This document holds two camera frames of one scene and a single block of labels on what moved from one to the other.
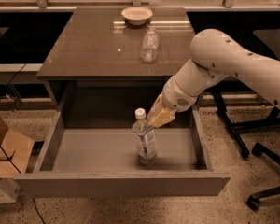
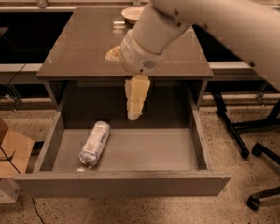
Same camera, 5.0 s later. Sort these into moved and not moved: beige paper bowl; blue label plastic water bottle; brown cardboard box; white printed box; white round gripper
Moved: blue label plastic water bottle; white round gripper
Not moved: brown cardboard box; beige paper bowl; white printed box
